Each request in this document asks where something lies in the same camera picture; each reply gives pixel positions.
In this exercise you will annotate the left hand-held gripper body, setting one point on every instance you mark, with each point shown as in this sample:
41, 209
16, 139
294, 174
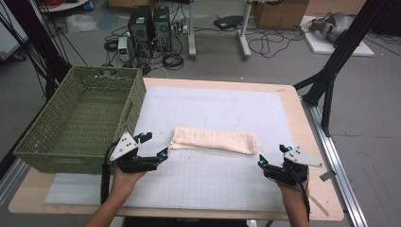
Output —
124, 148

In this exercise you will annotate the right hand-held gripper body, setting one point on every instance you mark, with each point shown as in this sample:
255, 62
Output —
299, 159

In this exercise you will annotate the green woven basket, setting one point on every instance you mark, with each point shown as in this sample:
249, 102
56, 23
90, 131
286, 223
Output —
78, 123

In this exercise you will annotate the beige cloth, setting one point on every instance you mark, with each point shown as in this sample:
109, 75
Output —
214, 140

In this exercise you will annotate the person's left hand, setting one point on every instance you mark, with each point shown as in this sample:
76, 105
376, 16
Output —
123, 183

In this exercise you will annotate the person's right hand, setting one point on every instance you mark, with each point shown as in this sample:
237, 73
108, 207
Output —
294, 194

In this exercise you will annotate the grey tape piece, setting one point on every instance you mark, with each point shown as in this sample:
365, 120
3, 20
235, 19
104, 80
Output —
327, 176

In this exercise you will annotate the thin wooden stick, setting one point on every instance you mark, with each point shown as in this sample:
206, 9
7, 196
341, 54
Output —
319, 205

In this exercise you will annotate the white grid mat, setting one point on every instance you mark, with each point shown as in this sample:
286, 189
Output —
214, 107

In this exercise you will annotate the small white power supply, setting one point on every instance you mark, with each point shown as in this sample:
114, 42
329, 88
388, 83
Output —
123, 48

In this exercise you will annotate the large black computer tower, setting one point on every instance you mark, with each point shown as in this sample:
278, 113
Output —
141, 30

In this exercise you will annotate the white floor board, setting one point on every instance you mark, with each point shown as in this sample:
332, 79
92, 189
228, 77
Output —
324, 47

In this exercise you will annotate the slim black computer tower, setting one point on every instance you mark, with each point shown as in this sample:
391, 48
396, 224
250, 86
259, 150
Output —
163, 28

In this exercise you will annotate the black tripod stand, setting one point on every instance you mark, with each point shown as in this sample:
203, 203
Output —
343, 47

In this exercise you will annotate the white table leg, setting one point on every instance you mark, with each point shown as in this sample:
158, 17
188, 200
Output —
244, 31
191, 28

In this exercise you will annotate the clear plastic bag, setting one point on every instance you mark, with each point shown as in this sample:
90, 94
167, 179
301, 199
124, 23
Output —
81, 23

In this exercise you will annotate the grey headset device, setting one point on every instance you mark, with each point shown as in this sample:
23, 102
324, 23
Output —
335, 25

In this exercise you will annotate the brown cardboard box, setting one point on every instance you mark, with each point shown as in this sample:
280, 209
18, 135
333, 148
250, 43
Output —
280, 14

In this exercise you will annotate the flat black device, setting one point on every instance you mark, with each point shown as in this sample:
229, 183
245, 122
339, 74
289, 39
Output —
227, 22

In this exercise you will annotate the long aluminium rail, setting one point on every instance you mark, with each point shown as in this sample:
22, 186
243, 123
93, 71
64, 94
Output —
337, 170

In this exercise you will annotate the short aluminium rail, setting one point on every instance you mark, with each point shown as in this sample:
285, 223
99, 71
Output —
12, 183

